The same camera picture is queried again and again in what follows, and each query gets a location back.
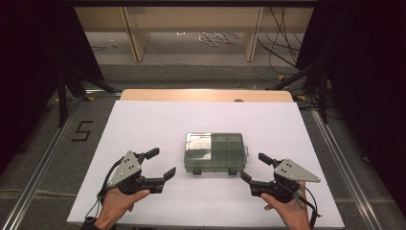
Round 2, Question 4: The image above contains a black curtain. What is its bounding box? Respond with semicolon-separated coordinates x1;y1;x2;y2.
295;0;406;219
0;0;104;167

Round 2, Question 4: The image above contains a bundle of black cables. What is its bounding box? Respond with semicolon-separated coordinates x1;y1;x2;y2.
257;6;303;68

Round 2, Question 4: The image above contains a white table sheet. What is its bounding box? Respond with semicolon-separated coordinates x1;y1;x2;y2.
66;100;346;228

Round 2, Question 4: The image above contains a pile of white rope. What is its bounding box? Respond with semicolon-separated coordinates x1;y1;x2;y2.
196;31;239;48

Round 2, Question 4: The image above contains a person's right hand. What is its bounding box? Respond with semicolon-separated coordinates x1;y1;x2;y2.
260;181;312;230

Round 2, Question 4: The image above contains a left hand-held gripper cable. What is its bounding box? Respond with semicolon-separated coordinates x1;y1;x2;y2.
84;157;127;221

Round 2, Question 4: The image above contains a black metal stand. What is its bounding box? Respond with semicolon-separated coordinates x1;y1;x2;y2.
56;65;118;128
266;60;329;126

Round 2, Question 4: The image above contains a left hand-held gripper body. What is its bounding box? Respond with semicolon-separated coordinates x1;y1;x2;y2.
106;149;166;196

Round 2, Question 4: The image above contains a person's left hand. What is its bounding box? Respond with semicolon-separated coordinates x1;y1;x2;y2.
95;187;151;230

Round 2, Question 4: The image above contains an aluminium floor rail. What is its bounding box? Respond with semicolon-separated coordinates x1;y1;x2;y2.
310;109;384;230
0;89;123;230

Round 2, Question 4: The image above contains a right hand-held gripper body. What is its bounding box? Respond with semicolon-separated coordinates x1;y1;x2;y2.
250;157;322;204

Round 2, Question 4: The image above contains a transparent grey compartment storage box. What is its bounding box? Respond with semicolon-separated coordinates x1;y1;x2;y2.
183;132;250;176

